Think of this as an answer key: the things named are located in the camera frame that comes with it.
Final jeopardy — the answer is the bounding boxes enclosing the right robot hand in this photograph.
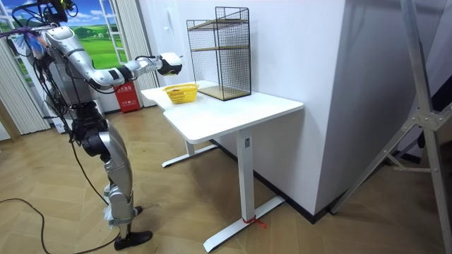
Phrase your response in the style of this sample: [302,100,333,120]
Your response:
[157,52,184,77]

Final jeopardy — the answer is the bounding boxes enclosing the yellow plastic basket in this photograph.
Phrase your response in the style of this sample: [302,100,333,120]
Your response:
[162,83,200,105]

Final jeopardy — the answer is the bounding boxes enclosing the white pleated curtain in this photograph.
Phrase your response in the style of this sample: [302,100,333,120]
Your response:
[0,37,52,136]
[113,0,160,108]

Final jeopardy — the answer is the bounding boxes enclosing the red floor box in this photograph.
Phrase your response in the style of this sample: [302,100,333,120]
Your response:
[113,81,142,114]

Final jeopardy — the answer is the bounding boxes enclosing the white desk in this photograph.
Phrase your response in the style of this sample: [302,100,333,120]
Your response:
[140,80,305,253]

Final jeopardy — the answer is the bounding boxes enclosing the robot body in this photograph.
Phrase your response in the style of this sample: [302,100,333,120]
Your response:
[10,0,107,142]

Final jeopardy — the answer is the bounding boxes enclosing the robot legs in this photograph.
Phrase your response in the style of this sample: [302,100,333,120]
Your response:
[72,102,154,252]

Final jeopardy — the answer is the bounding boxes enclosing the black wire shelf rack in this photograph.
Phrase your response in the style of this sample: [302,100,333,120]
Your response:
[186,6,253,102]

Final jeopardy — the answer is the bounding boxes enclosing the landscape wall poster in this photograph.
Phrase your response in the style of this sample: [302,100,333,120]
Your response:
[0,0,129,71]

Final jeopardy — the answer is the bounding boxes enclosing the cable bundle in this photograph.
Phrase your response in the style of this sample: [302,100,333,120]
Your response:
[0,0,54,60]

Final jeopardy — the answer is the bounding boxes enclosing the red strap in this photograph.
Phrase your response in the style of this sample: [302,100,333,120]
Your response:
[242,215,268,230]

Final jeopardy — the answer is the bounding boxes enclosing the black floor cable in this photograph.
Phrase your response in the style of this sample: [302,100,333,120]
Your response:
[0,139,121,254]

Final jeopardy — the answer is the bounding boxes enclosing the grey metal frame stand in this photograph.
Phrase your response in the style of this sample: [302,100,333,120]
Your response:
[329,0,452,254]

